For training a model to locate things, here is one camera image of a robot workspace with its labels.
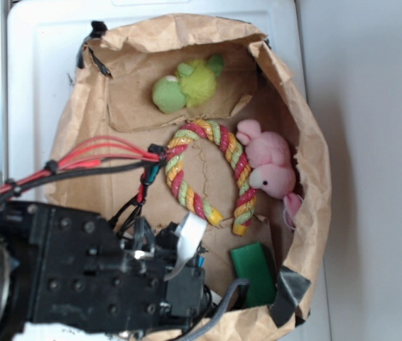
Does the red and black wire bundle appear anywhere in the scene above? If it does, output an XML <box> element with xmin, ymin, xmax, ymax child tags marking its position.
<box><xmin>0</xmin><ymin>136</ymin><xmax>170</xmax><ymax>235</ymax></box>

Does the green wooden block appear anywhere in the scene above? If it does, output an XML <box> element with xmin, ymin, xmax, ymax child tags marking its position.
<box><xmin>229</xmin><ymin>242</ymin><xmax>276</xmax><ymax>308</ymax></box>

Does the striped rope ring toy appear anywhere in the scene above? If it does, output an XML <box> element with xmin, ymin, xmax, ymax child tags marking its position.
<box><xmin>165</xmin><ymin>119</ymin><xmax>257</xmax><ymax>236</ymax></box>

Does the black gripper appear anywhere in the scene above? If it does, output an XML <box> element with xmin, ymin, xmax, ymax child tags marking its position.
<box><xmin>115</xmin><ymin>216</ymin><xmax>212</xmax><ymax>337</ymax></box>

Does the white plastic tray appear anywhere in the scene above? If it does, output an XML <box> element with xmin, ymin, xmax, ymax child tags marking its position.
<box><xmin>6</xmin><ymin>0</ymin><xmax>332</xmax><ymax>341</ymax></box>

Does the blue wooden block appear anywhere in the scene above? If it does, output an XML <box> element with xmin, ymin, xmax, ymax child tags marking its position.
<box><xmin>197</xmin><ymin>256</ymin><xmax>205</xmax><ymax>268</ymax></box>

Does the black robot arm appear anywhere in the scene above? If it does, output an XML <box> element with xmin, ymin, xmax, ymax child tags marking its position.
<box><xmin>0</xmin><ymin>201</ymin><xmax>213</xmax><ymax>340</ymax></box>

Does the white ribbon cable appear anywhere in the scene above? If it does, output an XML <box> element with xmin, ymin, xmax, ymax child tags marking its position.
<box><xmin>165</xmin><ymin>212</ymin><xmax>207</xmax><ymax>282</ymax></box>

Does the green plush frog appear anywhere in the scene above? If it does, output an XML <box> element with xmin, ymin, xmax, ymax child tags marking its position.
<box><xmin>152</xmin><ymin>54</ymin><xmax>224</xmax><ymax>114</ymax></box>

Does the grey braided cable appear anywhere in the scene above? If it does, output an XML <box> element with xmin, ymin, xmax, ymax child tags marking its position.
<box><xmin>172</xmin><ymin>278</ymin><xmax>251</xmax><ymax>341</ymax></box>

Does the brown paper bag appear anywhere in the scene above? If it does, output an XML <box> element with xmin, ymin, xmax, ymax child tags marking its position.
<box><xmin>51</xmin><ymin>13</ymin><xmax>332</xmax><ymax>340</ymax></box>

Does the pink plush bunny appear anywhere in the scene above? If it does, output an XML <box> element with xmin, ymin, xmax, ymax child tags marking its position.
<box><xmin>236</xmin><ymin>119</ymin><xmax>303</xmax><ymax>229</ymax></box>

